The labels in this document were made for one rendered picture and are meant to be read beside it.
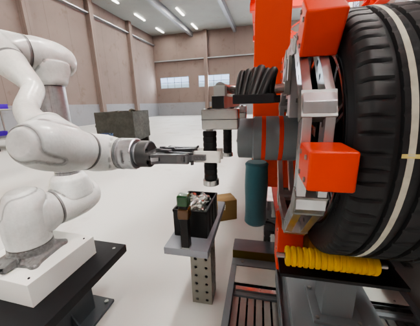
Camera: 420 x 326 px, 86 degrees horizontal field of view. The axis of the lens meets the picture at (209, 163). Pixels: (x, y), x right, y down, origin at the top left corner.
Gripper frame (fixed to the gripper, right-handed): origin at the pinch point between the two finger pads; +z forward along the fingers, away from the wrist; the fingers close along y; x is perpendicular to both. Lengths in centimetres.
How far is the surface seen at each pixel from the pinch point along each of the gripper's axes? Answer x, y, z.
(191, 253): -39.3, -10.4, -10.2
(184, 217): -24.7, -10.1, -11.7
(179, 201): -18.9, -10.2, -13.2
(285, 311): -69, -19, 25
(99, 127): -34, -408, -352
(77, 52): 288, -1035, -903
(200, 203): -25.8, -24.0, -9.4
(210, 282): -70, -30, -8
